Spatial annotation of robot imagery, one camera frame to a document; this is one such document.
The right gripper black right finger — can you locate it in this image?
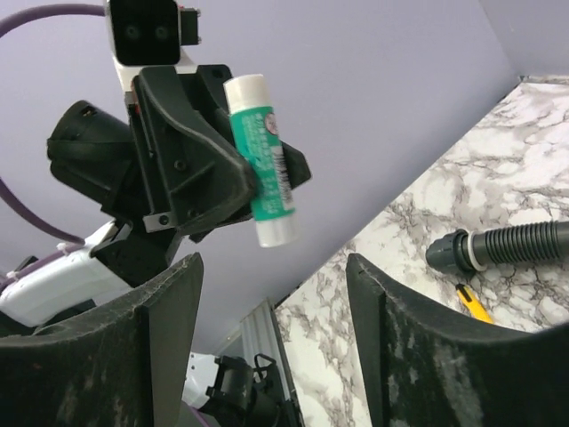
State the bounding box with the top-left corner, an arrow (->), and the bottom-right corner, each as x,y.
346,254 -> 568,426

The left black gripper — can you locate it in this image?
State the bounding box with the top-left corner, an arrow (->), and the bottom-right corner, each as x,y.
124,64 -> 311,244

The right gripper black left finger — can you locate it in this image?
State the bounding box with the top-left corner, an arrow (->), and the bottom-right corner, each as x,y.
1,254 -> 204,426

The green white glue stick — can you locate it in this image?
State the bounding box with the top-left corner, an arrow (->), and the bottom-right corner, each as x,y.
223,74 -> 299,248

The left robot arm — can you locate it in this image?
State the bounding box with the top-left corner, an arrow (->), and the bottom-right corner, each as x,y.
1,65 -> 302,323

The yellow utility knife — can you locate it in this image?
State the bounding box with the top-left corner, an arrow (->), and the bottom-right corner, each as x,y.
455,283 -> 493,324

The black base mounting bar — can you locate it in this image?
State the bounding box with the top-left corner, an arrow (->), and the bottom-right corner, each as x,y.
186,297 -> 306,427

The black corrugated hose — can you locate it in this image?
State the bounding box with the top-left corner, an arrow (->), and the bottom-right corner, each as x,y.
425,219 -> 569,275

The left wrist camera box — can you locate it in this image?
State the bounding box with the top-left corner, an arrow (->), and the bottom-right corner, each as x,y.
103,0 -> 201,93

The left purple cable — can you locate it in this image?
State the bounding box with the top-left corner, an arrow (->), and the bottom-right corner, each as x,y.
0,3 -> 108,286

